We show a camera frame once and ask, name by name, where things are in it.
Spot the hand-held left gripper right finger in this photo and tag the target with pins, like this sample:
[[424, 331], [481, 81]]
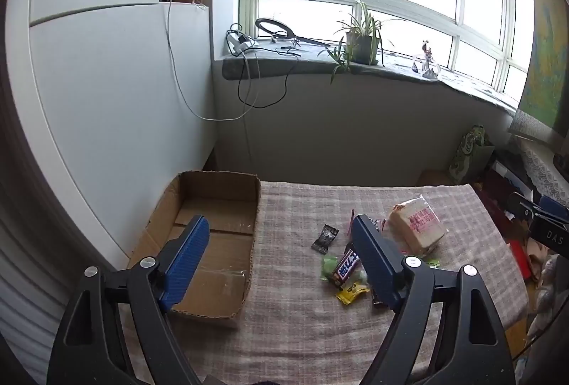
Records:
[[373, 260]]

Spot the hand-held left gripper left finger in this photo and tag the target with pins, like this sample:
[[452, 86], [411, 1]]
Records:
[[186, 260]]

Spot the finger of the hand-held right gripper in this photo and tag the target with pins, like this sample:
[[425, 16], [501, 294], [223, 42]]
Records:
[[522, 203], [553, 206]]

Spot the small brown chocolate bar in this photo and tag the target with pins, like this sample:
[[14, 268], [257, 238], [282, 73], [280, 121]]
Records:
[[346, 267]]

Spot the red-edged clear snack packet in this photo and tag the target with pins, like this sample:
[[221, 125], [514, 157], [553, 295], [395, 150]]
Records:
[[380, 225]]

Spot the yellow candy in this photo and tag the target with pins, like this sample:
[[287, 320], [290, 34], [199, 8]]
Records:
[[351, 291]]

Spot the green candy packet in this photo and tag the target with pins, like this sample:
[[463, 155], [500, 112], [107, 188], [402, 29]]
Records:
[[328, 267]]

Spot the black candy wrapper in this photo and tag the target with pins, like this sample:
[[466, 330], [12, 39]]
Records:
[[325, 238]]

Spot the sliced bread packet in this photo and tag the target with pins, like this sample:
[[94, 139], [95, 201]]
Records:
[[418, 225]]

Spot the green stick packet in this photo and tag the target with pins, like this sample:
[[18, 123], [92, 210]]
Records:
[[431, 263]]

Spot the cardboard box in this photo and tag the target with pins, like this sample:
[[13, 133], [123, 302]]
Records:
[[213, 207]]

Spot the white lace cloth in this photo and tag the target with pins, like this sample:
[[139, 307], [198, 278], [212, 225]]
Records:
[[542, 171]]

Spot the red box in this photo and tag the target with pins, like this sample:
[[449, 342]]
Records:
[[518, 256]]

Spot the green printed bag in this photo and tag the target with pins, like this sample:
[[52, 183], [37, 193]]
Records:
[[469, 154]]

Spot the small figurine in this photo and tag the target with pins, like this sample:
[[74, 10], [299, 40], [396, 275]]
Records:
[[426, 60]]

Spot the white cabinet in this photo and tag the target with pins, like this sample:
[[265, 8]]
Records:
[[111, 100]]

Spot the grey stone windowsill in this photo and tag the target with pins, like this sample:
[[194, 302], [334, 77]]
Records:
[[275, 65]]

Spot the potted spider plant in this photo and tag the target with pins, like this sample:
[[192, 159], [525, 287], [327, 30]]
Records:
[[362, 45]]

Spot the white power strip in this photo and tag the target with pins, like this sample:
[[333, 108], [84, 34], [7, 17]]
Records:
[[240, 43]]

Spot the wall map poster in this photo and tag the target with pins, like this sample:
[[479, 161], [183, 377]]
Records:
[[546, 56]]

